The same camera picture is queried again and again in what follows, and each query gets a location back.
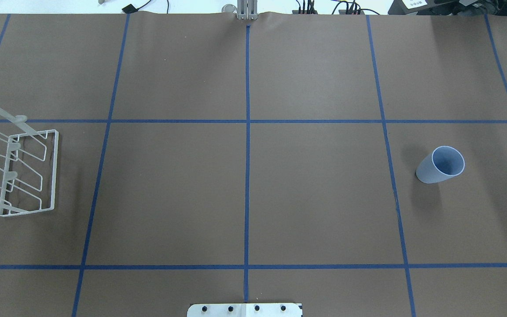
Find light blue plastic cup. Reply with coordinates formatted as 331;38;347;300
415;146;466;184

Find orange black usb hub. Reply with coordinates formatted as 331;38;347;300
292;7;318;15

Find small black device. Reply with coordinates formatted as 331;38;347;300
121;4;139;14

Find black laptop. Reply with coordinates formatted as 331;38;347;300
388;0;507;16

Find aluminium frame post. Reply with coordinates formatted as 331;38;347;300
236;0;259;20

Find white central robot pedestal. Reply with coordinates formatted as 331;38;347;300
187;302;303;317

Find white wire cup rack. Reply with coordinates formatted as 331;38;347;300
0;107;60;217

